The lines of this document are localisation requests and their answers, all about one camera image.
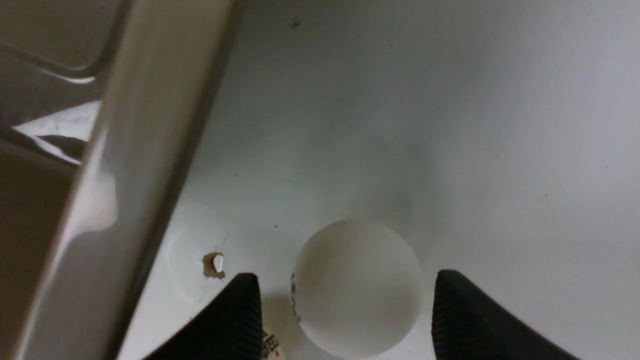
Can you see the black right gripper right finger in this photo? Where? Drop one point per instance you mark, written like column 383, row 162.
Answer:
column 467, row 324

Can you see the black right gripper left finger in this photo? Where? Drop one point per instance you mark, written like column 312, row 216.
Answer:
column 229, row 328

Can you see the white ball with logo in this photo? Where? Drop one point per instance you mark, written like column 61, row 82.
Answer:
column 356, row 289

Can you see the plain white ball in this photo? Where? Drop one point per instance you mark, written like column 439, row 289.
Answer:
column 271, row 348

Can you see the taupe plastic bin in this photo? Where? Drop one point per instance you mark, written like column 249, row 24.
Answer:
column 162, row 61

